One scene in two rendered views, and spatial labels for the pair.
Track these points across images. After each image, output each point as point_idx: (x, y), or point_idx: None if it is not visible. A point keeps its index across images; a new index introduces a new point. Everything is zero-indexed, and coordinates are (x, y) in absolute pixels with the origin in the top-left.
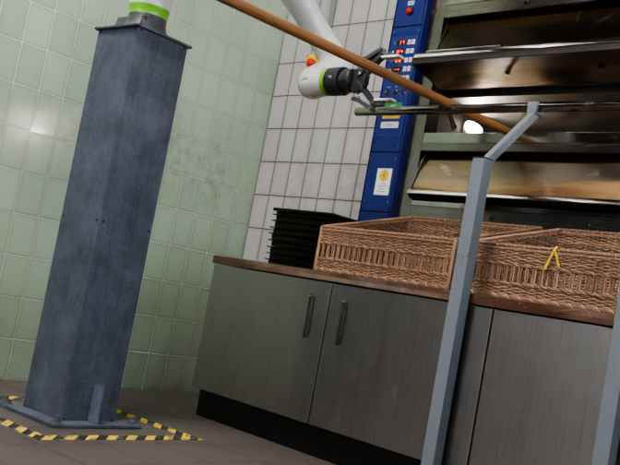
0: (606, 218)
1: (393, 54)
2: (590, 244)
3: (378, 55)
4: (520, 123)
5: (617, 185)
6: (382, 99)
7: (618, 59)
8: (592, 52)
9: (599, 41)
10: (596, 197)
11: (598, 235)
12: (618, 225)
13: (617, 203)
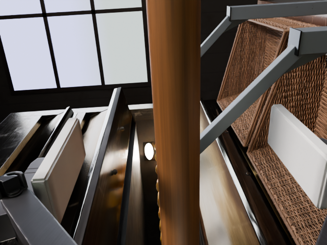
0: (269, 235)
1: (61, 130)
2: (307, 228)
3: (19, 203)
4: (212, 123)
5: (232, 233)
6: (299, 124)
7: (98, 225)
8: (86, 229)
9: (74, 225)
10: (253, 243)
11: (292, 225)
12: (271, 224)
13: (251, 212)
